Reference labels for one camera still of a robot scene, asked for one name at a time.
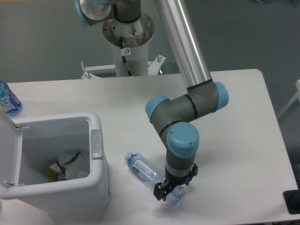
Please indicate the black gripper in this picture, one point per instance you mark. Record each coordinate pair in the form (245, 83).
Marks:
(173, 178)

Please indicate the clear plastic bottle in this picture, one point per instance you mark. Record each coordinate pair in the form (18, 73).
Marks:
(149, 173)

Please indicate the white paper trash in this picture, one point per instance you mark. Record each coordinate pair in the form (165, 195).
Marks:
(76, 164)

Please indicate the white plastic trash can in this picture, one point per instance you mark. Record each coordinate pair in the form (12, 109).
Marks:
(28, 146)

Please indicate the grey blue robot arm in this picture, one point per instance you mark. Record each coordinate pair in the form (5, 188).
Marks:
(171, 118)

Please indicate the yellow white trash in bin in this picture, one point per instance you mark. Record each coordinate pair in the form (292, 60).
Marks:
(56, 172)

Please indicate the black table clamp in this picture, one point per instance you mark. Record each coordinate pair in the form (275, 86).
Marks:
(292, 201)

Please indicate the blue labelled water bottle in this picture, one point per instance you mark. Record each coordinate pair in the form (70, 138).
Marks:
(9, 102)

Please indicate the white middle floor bracket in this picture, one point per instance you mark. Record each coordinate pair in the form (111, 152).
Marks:
(155, 66)

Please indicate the white floor bracket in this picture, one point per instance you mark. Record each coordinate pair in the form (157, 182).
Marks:
(105, 71)
(155, 66)

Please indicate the white left floor bracket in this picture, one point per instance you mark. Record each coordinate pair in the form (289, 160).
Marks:
(105, 71)

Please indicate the white frame at right edge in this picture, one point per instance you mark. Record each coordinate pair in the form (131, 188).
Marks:
(290, 105)

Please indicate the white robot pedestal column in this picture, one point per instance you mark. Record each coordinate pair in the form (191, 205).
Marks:
(130, 44)

